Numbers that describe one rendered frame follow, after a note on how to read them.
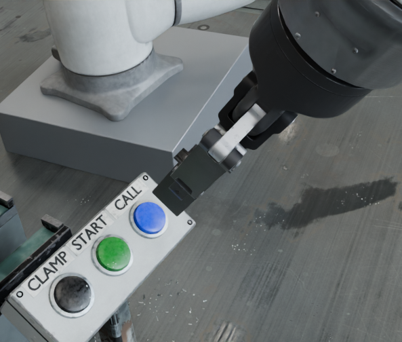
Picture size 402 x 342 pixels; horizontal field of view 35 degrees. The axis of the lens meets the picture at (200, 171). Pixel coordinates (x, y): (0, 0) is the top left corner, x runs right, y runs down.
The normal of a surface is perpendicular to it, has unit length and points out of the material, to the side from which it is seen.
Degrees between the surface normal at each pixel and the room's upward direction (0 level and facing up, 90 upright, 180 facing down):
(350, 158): 0
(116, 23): 92
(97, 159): 90
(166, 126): 2
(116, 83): 86
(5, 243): 90
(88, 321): 36
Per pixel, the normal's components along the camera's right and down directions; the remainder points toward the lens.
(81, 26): -0.16, 0.65
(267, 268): -0.07, -0.76
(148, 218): 0.40, -0.41
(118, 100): 0.00, -0.55
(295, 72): -0.57, 0.56
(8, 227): 0.82, 0.33
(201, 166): -0.63, 0.66
